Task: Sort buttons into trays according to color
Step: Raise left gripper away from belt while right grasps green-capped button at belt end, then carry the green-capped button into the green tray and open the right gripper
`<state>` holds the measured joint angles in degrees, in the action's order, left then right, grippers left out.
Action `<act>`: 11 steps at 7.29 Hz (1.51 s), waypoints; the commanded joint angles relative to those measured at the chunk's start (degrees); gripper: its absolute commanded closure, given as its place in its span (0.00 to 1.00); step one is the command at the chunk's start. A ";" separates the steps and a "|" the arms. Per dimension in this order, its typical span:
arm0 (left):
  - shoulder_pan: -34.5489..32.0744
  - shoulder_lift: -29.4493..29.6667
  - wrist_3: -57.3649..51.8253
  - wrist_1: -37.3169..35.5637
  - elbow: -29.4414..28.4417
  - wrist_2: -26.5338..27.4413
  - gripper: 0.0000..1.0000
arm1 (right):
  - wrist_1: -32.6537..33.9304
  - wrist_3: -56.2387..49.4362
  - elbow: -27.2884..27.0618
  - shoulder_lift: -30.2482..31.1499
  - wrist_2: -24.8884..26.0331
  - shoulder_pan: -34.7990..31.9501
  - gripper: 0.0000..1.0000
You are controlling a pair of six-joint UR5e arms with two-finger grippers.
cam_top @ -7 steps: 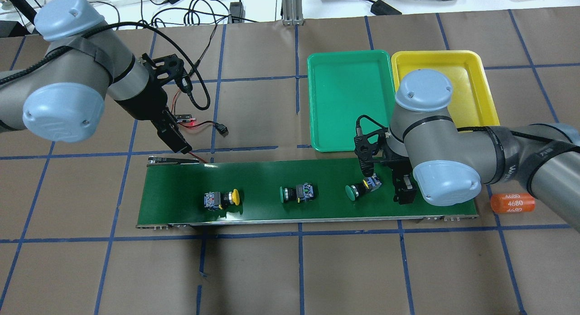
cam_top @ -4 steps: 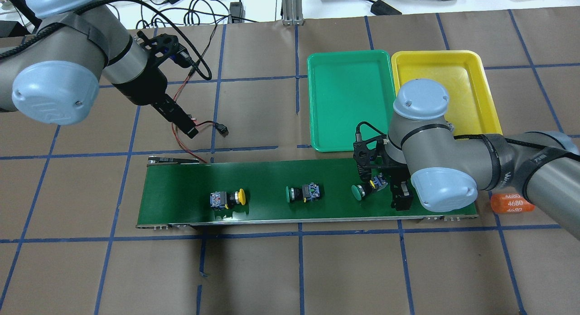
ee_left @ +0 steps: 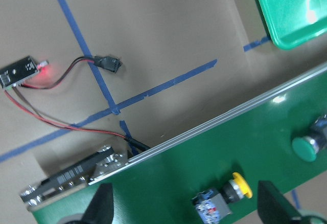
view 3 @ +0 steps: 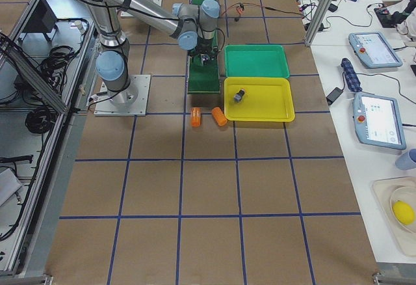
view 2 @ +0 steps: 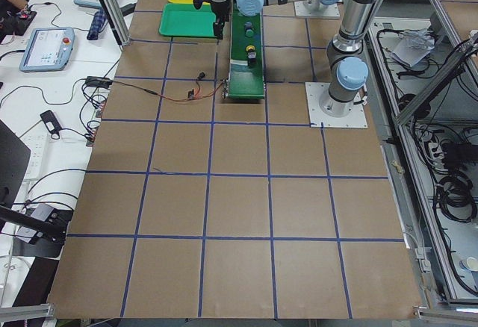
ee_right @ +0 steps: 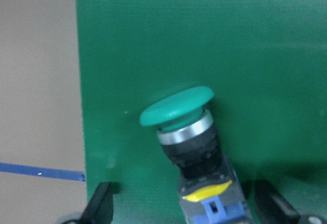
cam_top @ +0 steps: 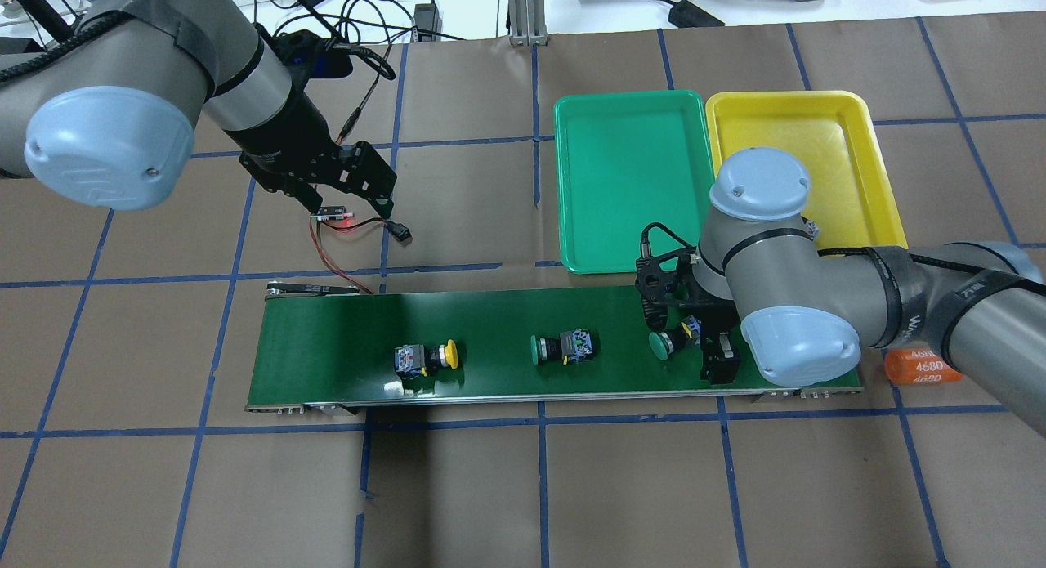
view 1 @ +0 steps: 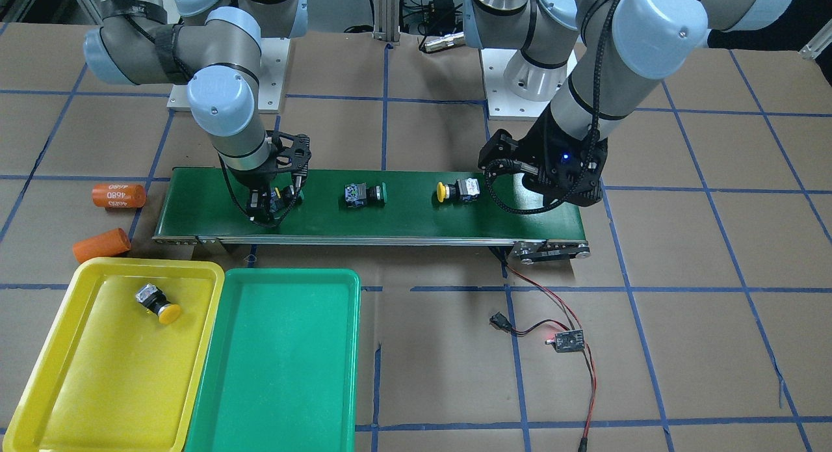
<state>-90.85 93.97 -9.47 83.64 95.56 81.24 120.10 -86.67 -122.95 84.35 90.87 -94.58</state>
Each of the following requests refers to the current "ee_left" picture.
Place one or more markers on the yellow push button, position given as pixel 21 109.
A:
pixel 212 205

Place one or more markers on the black wire connector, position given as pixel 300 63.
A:
pixel 109 63

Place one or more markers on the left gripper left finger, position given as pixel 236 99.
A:
pixel 101 208

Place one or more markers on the green plastic tray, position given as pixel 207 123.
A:
pixel 293 22

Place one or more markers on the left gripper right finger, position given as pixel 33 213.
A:
pixel 273 207

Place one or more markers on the green conveyor belt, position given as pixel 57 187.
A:
pixel 253 138

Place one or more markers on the green push button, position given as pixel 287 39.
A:
pixel 308 146

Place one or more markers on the small black controller board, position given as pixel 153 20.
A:
pixel 18 72

